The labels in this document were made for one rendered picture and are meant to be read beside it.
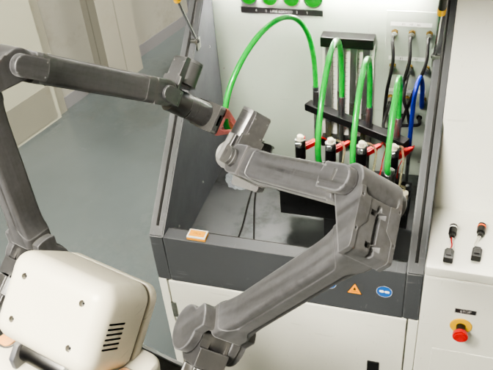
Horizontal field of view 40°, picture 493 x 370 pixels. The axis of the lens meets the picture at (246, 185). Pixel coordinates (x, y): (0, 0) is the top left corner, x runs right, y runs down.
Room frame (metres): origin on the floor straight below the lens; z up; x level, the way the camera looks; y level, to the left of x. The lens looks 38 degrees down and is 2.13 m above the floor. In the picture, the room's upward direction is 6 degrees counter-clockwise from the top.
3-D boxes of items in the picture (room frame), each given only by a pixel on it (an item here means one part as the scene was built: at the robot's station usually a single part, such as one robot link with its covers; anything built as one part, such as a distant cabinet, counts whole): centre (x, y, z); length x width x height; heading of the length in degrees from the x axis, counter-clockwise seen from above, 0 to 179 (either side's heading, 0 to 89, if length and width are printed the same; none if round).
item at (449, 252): (1.15, -0.47, 0.99); 0.12 x 0.02 x 0.02; 157
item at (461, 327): (1.04, -0.48, 0.80); 0.05 x 0.04 x 0.05; 70
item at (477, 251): (1.15, -0.53, 0.99); 0.12 x 0.02 x 0.02; 155
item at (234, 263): (1.23, -0.07, 0.87); 0.62 x 0.04 x 0.16; 70
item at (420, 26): (1.62, -0.47, 1.20); 0.13 x 0.03 x 0.31; 70
